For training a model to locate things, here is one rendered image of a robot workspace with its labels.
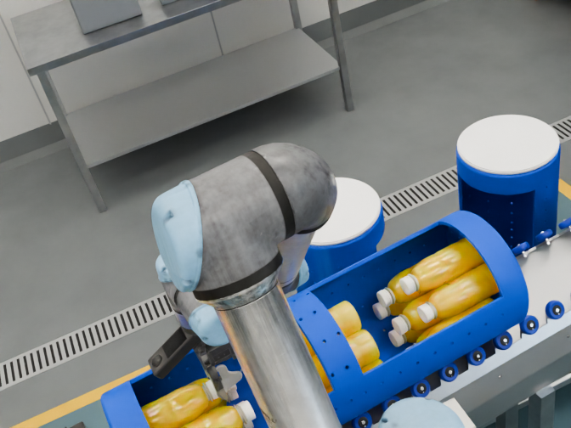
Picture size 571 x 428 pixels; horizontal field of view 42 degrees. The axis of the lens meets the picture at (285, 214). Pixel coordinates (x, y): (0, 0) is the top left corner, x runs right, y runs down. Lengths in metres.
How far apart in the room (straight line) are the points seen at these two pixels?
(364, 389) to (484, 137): 0.97
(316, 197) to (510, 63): 3.80
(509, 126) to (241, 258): 1.52
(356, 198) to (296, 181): 1.20
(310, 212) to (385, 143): 3.17
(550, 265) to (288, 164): 1.22
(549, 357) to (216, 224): 1.20
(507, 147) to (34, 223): 2.79
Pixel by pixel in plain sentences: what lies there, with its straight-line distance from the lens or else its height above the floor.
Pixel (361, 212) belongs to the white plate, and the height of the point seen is 1.04.
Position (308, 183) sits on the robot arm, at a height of 1.81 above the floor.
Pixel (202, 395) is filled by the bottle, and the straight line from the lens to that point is 1.52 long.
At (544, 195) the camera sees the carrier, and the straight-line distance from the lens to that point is 2.21.
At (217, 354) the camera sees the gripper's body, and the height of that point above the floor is 1.26.
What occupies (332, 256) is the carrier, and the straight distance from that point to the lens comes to 1.97.
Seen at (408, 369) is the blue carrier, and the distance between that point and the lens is 1.56.
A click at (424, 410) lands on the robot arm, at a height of 1.46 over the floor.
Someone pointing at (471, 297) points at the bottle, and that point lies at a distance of 1.64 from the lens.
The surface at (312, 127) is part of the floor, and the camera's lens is 4.27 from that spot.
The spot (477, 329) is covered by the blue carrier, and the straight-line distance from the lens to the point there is 1.61.
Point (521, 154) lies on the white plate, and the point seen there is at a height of 1.04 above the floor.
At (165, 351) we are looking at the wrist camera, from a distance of 1.43.
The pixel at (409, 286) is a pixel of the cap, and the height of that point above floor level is 1.17.
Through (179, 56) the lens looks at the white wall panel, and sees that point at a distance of 4.80.
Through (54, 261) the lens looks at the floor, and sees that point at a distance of 3.95.
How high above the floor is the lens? 2.33
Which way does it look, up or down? 39 degrees down
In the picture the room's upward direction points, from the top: 14 degrees counter-clockwise
